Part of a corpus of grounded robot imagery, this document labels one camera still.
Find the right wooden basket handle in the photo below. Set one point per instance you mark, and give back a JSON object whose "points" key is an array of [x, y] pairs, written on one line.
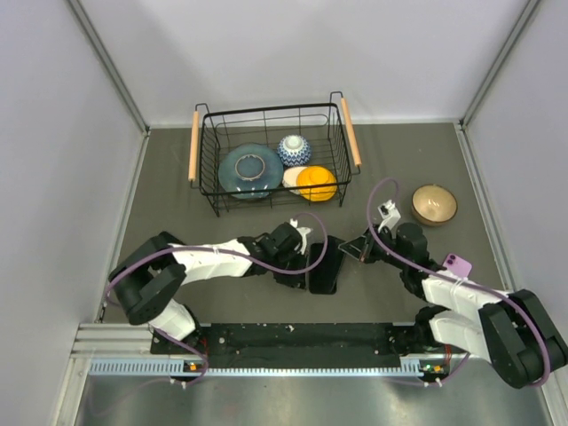
{"points": [[354, 146]]}

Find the brown ceramic bowl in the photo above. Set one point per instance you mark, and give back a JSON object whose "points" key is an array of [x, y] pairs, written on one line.
{"points": [[433, 205]]}

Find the blue glazed plate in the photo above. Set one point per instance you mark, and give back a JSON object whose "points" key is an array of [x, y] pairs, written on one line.
{"points": [[250, 171]]}

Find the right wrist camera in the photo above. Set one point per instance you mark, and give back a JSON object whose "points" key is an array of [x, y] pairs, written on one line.
{"points": [[390, 216]]}

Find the grey slotted cable duct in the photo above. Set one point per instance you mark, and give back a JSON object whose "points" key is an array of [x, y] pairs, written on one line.
{"points": [[184, 368]]}

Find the purple smartphone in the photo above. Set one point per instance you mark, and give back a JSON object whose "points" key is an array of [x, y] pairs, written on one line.
{"points": [[457, 265]]}

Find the black wire dish basket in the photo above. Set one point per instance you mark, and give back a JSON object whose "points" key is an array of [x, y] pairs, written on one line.
{"points": [[322, 124]]}

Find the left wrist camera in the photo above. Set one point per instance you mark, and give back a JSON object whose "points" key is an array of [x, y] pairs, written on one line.
{"points": [[304, 233]]}

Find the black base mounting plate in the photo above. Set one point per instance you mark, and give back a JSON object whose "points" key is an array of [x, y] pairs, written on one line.
{"points": [[380, 338]]}

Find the black phone case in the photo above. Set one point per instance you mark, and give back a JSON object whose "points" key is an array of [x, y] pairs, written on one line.
{"points": [[334, 262]]}

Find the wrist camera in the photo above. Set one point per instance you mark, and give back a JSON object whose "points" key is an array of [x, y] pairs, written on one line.
{"points": [[304, 233], [390, 216]]}

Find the left wooden basket handle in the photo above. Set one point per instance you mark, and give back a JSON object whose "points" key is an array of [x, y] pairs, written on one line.
{"points": [[194, 144]]}

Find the orange bowl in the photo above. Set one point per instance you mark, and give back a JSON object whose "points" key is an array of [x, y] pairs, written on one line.
{"points": [[316, 183]]}

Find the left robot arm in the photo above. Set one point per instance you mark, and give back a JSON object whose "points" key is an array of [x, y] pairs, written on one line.
{"points": [[146, 282]]}

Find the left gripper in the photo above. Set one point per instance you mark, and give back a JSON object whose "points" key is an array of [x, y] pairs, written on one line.
{"points": [[293, 280]]}

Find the black smartphone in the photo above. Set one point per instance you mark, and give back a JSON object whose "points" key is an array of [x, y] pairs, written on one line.
{"points": [[320, 257]]}

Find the white speckled bowl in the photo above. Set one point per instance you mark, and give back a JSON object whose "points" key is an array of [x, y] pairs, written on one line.
{"points": [[290, 177]]}

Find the blue white patterned bowl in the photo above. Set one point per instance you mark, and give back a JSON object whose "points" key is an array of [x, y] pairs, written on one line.
{"points": [[294, 150]]}

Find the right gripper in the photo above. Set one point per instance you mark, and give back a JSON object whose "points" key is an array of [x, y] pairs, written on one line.
{"points": [[362, 248]]}

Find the wooden basket handle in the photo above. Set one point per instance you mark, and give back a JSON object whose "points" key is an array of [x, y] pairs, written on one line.
{"points": [[354, 146], [194, 144]]}

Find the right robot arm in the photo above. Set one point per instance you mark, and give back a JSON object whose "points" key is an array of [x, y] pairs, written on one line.
{"points": [[512, 331]]}

